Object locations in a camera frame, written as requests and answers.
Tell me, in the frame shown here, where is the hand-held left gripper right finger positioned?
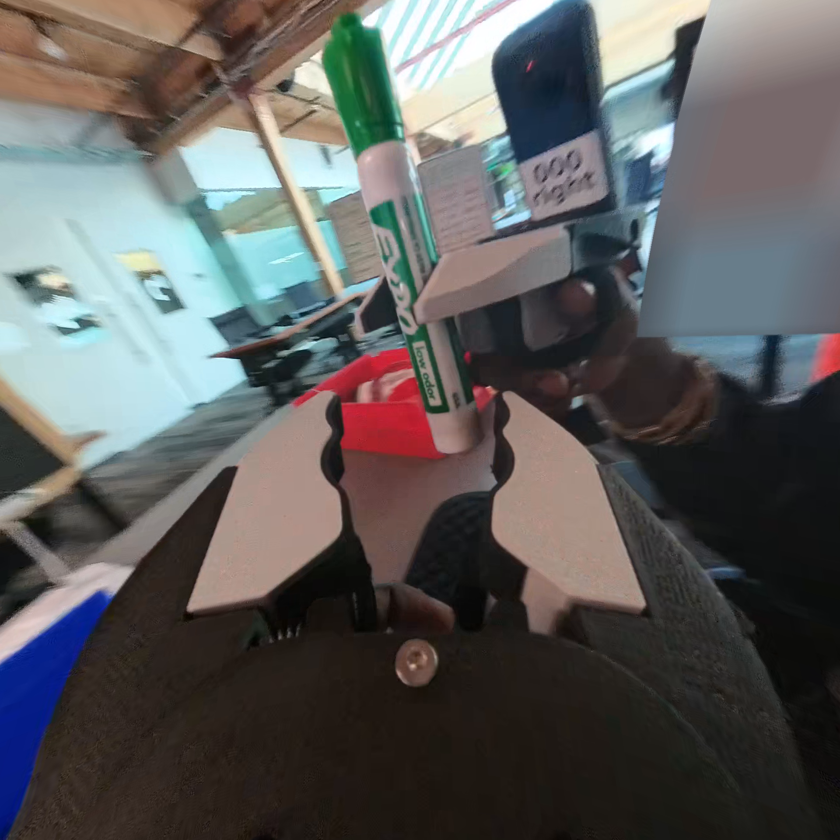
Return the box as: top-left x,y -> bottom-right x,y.
486,390 -> 651,634

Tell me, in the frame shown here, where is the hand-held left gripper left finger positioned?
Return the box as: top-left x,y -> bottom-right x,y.
185,392 -> 358,618

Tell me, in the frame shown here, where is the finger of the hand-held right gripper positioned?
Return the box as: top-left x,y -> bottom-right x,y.
413,225 -> 573,326
354,276 -> 401,337

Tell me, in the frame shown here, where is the green whiteboard marker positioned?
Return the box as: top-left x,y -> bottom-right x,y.
320,13 -> 478,455

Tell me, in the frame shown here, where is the red plastic bin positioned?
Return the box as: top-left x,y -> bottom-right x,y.
292,348 -> 497,460

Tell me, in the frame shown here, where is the blue plastic bin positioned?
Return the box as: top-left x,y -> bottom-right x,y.
0,587 -> 112,834

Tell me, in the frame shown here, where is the person's right hand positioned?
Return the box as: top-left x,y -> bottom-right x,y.
482,266 -> 713,437

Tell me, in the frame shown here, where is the person's left hand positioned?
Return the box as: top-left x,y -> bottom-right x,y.
388,583 -> 457,632

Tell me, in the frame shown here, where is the whiteboard on black stand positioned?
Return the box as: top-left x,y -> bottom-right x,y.
327,192 -> 383,284
416,144 -> 496,250

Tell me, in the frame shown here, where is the clear tubing coil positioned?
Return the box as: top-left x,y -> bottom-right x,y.
356,371 -> 421,404

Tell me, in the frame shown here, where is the brown-edged office desk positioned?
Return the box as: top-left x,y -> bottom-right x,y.
210,292 -> 368,362

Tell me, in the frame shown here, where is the black office chair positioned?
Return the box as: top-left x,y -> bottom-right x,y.
259,348 -> 315,406

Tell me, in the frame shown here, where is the black mesh pad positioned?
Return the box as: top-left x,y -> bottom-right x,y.
403,491 -> 496,601

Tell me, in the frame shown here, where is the orange traffic cone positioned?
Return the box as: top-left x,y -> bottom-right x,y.
810,333 -> 840,385

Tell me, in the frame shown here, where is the wooden support post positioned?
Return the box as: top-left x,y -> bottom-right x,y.
248,92 -> 347,296

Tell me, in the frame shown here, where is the wall logo window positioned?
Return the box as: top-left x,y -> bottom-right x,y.
5,266 -> 106,337
115,249 -> 186,315

